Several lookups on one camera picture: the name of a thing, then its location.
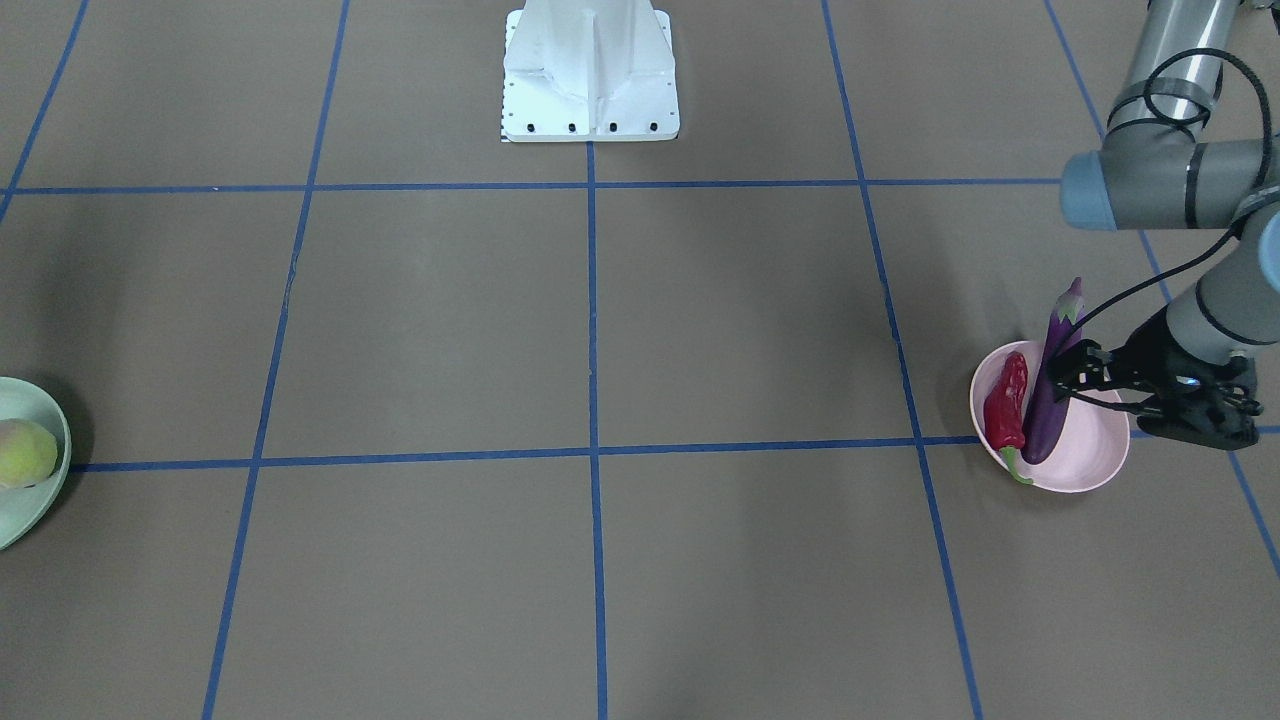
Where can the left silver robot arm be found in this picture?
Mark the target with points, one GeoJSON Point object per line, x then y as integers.
{"type": "Point", "coordinates": [1190, 143]}

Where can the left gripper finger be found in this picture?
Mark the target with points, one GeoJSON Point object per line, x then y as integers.
{"type": "Point", "coordinates": [1081, 371]}
{"type": "Point", "coordinates": [1122, 400]}

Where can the brown paper table cover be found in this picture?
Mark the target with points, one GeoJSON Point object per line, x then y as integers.
{"type": "Point", "coordinates": [378, 417]}

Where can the white camera stand column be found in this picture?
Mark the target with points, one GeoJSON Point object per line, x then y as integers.
{"type": "Point", "coordinates": [589, 71]}

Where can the red chili pepper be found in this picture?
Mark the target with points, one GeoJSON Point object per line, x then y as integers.
{"type": "Point", "coordinates": [1003, 414]}

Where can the purple eggplant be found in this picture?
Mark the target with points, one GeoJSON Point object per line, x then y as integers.
{"type": "Point", "coordinates": [1046, 416]}

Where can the green plate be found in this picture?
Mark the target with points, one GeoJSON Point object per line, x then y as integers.
{"type": "Point", "coordinates": [22, 508]}

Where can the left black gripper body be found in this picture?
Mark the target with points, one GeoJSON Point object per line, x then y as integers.
{"type": "Point", "coordinates": [1147, 352]}

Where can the pink plate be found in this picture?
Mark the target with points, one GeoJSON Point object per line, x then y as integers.
{"type": "Point", "coordinates": [1093, 444]}

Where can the yellow pink peach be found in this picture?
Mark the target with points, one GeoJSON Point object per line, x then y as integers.
{"type": "Point", "coordinates": [29, 453]}

